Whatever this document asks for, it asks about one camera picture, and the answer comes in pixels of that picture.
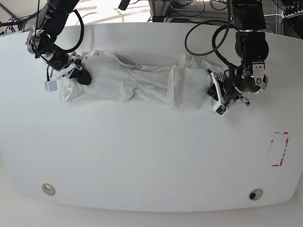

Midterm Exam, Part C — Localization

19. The table grommet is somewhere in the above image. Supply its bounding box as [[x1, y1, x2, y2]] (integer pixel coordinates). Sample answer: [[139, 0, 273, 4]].
[[42, 183, 55, 196], [249, 189, 263, 201]]

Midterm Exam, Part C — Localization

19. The aluminium frame post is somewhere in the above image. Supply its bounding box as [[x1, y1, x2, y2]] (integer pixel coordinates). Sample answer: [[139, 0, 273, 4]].
[[148, 0, 171, 22]]

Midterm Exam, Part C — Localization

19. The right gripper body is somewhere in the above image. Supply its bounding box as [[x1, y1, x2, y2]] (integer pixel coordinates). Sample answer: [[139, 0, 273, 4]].
[[51, 54, 83, 80]]

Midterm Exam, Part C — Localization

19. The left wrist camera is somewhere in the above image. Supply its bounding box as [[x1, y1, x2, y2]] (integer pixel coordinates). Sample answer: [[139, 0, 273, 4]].
[[213, 102, 229, 117]]

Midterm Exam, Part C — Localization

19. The white printed T-shirt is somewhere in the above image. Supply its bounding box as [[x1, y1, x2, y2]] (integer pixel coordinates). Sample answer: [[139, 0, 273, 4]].
[[62, 50, 225, 111]]

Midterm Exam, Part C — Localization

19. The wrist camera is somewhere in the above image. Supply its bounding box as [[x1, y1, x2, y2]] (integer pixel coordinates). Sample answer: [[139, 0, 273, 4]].
[[45, 81, 57, 92], [213, 102, 229, 117]]

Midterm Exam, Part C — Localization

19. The red tape rectangle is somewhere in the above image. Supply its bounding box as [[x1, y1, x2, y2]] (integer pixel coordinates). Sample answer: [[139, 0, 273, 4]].
[[268, 132, 290, 167]]

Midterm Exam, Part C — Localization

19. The right table grommet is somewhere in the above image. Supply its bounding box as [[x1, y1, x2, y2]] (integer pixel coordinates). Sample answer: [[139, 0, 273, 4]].
[[249, 189, 263, 201]]

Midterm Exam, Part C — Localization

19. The left table grommet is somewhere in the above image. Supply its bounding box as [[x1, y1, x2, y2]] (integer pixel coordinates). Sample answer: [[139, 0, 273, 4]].
[[42, 183, 55, 196]]

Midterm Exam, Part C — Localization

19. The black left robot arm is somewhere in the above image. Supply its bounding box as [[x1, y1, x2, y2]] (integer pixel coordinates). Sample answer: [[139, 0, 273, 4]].
[[166, 0, 269, 115]]

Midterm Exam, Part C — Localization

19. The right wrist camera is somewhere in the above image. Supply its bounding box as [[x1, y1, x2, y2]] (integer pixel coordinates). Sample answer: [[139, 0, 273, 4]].
[[45, 81, 57, 92]]

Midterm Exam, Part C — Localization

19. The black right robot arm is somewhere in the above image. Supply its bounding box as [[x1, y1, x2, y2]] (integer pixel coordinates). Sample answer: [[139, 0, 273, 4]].
[[26, 0, 92, 92]]

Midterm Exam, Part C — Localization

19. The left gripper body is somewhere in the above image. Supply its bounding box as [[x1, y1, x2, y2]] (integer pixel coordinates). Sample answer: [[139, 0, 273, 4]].
[[206, 69, 250, 109]]

